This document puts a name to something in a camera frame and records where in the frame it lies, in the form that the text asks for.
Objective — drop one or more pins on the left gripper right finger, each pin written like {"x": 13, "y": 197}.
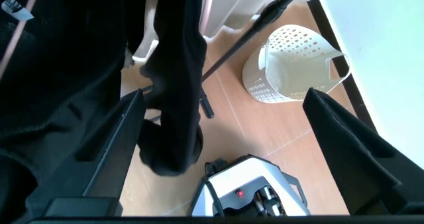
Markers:
{"x": 364, "y": 184}

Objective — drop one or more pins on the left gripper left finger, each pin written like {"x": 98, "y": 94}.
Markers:
{"x": 73, "y": 187}

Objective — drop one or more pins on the black garment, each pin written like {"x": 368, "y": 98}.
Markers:
{"x": 175, "y": 85}

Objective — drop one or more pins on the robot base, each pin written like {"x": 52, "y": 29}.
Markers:
{"x": 238, "y": 177}

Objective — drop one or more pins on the white laundry basket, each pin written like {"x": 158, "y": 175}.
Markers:
{"x": 281, "y": 68}

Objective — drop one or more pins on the black clothes rack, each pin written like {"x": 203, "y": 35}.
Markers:
{"x": 265, "y": 15}

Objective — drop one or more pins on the black shorts with green print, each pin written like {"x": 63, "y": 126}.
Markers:
{"x": 66, "y": 51}

